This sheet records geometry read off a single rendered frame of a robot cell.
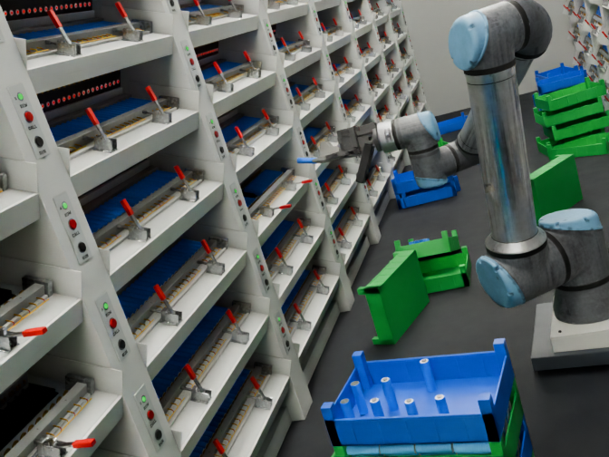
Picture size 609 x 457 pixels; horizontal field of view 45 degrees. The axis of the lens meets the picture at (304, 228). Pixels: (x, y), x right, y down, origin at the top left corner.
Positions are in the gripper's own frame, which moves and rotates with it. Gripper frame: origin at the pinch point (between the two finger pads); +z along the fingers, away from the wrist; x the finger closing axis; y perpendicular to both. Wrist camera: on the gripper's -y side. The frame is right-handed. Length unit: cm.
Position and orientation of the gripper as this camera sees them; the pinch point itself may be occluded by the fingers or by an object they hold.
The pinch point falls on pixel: (317, 161)
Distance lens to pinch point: 220.9
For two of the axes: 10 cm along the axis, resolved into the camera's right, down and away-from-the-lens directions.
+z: -9.3, 2.1, 3.1
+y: -2.2, -9.8, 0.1
